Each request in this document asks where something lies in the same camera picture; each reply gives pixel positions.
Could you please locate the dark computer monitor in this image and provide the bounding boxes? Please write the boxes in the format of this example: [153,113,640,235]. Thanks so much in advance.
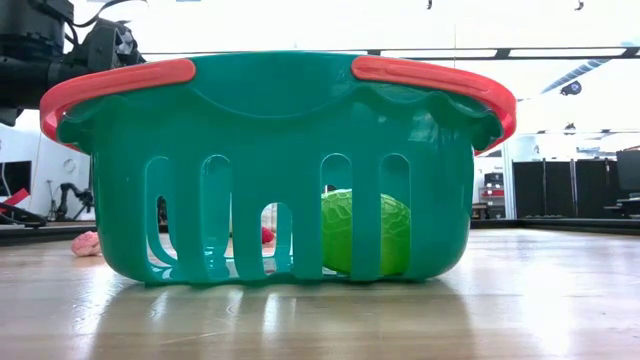
[615,148,640,196]

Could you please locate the shelf with red bins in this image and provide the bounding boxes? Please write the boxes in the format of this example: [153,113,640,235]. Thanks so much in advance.
[481,172,506,220]

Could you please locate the teal plastic basket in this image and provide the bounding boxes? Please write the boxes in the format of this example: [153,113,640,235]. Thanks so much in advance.
[38,50,519,289]

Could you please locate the red slanted bar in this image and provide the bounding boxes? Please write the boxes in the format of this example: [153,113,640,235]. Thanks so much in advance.
[0,188,31,214]

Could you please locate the pink toy meat piece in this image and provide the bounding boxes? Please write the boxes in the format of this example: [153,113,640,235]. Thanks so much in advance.
[70,230,103,258]

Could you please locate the black slanted arm link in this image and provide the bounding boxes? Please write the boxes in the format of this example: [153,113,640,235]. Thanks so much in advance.
[0,201,49,229]

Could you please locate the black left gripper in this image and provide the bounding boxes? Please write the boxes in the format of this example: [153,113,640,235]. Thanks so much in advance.
[73,18,147,71]

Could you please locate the dark wall screen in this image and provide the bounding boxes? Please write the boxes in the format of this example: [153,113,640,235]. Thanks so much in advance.
[0,160,33,197]

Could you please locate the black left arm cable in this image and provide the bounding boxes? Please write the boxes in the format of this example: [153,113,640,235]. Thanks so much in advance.
[63,0,149,30]

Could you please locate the green toy lettuce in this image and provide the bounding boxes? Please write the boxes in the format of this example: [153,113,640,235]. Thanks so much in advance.
[320,188,412,277]

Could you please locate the black overhead frame beam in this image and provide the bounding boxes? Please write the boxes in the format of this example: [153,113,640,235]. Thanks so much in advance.
[142,46,640,61]

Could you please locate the black partition panels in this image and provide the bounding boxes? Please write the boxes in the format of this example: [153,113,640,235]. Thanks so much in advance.
[513,158,617,220]

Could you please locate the dark office desk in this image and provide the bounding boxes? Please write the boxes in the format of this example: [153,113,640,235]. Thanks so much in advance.
[603,196,640,220]

